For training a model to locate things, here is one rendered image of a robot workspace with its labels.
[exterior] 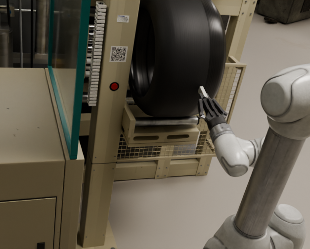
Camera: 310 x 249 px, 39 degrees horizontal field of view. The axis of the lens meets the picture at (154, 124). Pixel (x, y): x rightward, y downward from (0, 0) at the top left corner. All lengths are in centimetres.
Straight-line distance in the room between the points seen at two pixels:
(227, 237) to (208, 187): 186
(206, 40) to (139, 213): 142
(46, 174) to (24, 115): 23
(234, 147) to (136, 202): 146
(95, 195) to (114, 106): 55
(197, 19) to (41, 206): 104
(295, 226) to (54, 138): 83
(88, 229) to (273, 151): 154
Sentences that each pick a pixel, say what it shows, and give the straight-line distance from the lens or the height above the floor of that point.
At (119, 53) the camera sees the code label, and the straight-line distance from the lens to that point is 193.
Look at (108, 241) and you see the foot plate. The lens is 268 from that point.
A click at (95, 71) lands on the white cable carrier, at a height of 113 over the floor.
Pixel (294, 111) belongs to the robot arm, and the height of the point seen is 152.
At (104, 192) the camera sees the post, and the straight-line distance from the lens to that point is 236.
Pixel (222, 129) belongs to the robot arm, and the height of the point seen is 114.
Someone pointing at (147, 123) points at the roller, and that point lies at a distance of 206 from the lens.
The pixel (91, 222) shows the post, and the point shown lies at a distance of 250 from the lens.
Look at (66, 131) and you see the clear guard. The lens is 123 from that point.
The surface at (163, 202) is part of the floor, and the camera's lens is 302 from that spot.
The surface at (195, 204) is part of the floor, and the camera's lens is 306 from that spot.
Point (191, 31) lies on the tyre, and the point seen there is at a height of 139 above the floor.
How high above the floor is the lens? 197
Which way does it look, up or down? 31 degrees down
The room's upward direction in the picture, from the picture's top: 11 degrees clockwise
